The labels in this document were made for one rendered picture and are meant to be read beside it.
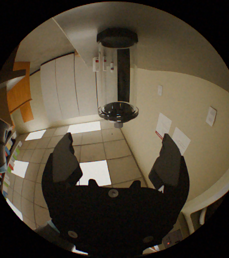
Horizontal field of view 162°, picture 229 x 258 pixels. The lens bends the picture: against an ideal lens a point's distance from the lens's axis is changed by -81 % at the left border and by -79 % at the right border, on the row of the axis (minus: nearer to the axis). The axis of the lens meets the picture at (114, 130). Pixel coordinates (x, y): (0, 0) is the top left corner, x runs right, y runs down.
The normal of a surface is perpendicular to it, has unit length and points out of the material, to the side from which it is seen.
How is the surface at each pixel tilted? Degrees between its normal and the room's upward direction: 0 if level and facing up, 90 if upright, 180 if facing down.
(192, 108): 90
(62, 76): 90
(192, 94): 90
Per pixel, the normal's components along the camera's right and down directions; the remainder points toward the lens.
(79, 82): 0.21, 0.54
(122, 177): -0.01, -0.82
